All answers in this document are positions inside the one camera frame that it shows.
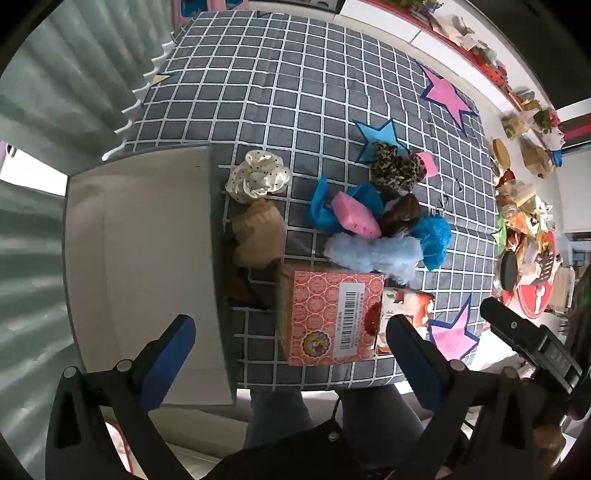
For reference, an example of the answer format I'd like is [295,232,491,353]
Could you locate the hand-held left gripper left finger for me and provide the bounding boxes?
[46,315,197,480]

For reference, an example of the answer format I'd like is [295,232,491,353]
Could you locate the beige knit sock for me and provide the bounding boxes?
[231,198,288,269]

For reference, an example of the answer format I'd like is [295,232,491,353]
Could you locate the grey checked star blanket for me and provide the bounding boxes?
[127,9,504,393]

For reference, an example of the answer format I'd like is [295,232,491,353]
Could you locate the light blue fluffy scrunchie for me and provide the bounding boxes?
[323,232,424,283]

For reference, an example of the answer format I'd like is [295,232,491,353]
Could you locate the jar with wooden lid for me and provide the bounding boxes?
[491,137,514,172]

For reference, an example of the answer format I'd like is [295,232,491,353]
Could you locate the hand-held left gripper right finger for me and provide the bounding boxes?
[387,315,555,480]

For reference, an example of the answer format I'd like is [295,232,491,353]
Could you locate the grey green curtain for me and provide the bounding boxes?
[0,0,172,462]

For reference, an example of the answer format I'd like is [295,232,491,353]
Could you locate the leopard print scrunchie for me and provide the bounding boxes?
[369,142,428,192]

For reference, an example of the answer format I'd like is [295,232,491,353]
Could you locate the black round pan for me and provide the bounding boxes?
[498,251,520,292]

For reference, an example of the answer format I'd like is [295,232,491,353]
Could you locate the blue cloth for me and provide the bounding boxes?
[310,174,385,232]

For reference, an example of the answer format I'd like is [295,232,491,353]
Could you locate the brown fuzzy scrunchie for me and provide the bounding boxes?
[379,194,422,237]

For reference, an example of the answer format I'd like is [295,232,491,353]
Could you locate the red round mat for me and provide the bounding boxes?
[501,231,560,320]

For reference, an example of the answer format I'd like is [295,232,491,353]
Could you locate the white fruit print carton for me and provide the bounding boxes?
[374,286,435,356]

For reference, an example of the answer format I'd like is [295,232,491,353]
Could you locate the white storage box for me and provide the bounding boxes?
[64,142,237,408]

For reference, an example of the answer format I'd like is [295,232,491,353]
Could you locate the person's legs in jeans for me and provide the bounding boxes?
[245,384,426,462]

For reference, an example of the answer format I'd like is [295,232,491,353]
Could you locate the brown cardboard box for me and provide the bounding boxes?
[521,138,555,179]

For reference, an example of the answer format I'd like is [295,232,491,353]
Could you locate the pink patterned cardboard box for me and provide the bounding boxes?
[277,263,387,366]

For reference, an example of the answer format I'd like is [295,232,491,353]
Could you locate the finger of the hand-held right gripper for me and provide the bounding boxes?
[480,298,542,357]

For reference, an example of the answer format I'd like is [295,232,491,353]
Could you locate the pink sponge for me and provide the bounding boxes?
[332,191,382,239]

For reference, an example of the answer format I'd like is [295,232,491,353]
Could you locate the white polka dot scrunchie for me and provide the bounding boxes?
[225,150,293,204]

